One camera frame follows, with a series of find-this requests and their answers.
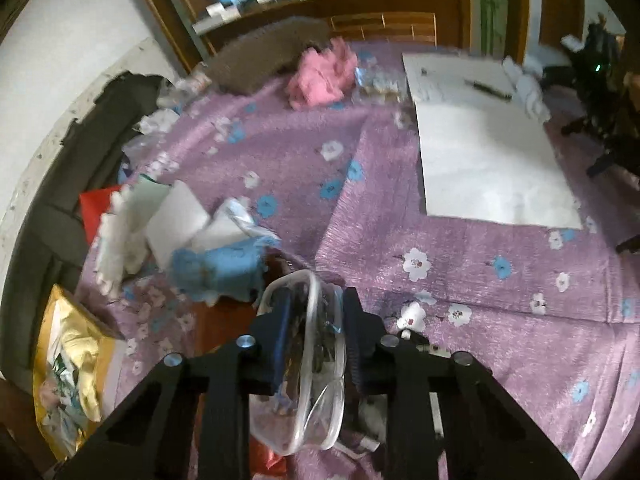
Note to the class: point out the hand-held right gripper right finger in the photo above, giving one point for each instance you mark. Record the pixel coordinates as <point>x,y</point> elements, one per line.
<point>352,345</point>

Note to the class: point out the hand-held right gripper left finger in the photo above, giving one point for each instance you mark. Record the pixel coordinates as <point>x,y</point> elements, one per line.
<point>282,340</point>

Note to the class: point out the clear plastic container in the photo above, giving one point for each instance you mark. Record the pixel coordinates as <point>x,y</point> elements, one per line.
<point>315,350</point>

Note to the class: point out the blue soft cloth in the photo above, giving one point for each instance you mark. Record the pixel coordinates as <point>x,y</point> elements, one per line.
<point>220,270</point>

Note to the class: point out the yellow cardboard box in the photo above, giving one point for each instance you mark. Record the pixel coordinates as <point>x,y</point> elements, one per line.
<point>55,320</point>

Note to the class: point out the white soft cloth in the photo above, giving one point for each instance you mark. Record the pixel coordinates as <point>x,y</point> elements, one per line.
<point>117,245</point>

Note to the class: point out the red packet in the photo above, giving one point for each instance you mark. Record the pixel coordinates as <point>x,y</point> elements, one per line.
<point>225,320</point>

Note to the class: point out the purple floral bedsheet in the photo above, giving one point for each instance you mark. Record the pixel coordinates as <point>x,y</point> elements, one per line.
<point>450,285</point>

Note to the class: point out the white label pouch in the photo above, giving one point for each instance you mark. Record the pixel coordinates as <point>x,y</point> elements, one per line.
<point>225,230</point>

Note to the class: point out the white blank paper sheet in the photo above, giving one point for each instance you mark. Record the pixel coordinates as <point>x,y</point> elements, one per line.
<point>490,170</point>

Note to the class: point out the red plastic bag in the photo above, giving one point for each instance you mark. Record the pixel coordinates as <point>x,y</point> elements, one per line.
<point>95,205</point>

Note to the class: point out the white plastic bag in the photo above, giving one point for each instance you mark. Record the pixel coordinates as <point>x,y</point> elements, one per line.
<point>157,120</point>

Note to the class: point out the pink cloth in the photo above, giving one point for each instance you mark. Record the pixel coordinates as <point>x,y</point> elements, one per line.
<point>322,77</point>

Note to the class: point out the clear plastic wrapper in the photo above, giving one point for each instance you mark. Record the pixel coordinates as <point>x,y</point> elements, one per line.
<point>377,80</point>

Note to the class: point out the clear plastic bag with toys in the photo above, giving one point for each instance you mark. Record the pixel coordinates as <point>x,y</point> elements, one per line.
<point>192,80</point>

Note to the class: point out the black suitcase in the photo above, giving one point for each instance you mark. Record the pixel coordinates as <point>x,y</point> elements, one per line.
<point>60,170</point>

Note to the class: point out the white printed paper sheet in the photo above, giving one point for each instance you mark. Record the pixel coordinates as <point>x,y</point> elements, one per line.
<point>450,77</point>

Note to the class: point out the brown towel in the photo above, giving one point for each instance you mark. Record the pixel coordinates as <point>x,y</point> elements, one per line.
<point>270,52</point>

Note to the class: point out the black pen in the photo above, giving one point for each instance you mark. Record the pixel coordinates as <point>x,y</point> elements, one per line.
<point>487,87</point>

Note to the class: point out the white crumpled cloth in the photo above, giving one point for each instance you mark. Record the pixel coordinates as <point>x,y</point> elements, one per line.
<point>527,90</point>

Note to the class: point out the wooden cabinet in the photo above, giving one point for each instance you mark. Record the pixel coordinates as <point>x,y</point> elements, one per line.
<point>400,20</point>

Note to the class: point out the white flat box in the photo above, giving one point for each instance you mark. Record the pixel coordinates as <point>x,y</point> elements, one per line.
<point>215,12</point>

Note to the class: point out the black tripod rig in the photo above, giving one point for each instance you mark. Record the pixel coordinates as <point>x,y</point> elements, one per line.
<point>600,110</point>

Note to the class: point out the wooden door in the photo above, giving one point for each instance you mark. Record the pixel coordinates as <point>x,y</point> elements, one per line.
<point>560,5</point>

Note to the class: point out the green bamboo wall decoration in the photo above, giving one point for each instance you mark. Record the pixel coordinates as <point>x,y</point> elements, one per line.
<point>492,0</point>

